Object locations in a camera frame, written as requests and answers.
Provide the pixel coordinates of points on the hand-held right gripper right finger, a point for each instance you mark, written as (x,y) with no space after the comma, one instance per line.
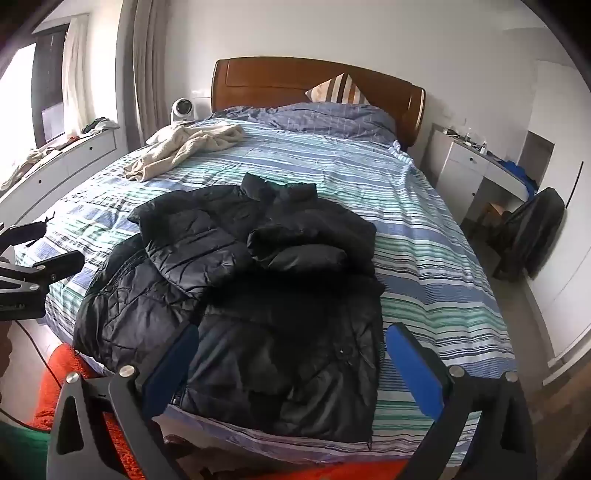
(415,369)

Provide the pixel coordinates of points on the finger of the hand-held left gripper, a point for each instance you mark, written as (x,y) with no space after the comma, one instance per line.
(60,265)
(18,235)

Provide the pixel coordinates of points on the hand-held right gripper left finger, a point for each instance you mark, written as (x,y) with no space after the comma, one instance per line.
(171,364)

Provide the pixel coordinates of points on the black puffer jacket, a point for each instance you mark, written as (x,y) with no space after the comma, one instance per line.
(258,286)

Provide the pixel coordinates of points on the clothes heap on cabinet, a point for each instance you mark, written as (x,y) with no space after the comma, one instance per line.
(98,126)

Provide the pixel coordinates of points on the orange fleece clothing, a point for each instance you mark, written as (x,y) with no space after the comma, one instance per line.
(60,369)

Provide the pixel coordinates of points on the white low cabinet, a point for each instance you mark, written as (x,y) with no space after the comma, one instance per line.
(69,161)

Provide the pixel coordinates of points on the bed with striped duvet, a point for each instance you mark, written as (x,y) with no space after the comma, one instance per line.
(415,258)

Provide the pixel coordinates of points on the window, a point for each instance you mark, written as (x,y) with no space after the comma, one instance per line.
(32,92)

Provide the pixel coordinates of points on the white sheer curtain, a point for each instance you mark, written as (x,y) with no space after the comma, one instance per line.
(75,74)

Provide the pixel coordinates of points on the beige blanket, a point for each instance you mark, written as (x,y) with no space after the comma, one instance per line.
(184,147)

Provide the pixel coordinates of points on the wooden stool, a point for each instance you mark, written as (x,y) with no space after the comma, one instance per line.
(491,211)

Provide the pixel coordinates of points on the black chair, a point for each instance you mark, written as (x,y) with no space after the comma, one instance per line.
(531,230)

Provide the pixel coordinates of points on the white round fan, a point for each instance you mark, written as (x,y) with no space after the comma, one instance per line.
(181,110)

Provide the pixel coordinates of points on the white desk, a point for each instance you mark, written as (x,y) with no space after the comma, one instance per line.
(466,170)

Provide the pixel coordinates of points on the grey curtain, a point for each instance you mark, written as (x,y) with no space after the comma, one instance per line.
(143,69)

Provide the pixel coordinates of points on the blue cloth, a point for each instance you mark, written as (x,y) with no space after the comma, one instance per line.
(519,175)

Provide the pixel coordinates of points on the white wardrobe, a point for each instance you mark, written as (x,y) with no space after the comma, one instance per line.
(563,184)

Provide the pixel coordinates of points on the blue checked pillow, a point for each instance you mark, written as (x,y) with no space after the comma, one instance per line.
(332,117)

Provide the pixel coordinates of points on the wooden headboard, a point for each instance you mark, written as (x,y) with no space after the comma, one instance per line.
(277,81)

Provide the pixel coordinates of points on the brown striped pillow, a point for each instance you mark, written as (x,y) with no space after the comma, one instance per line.
(337,88)

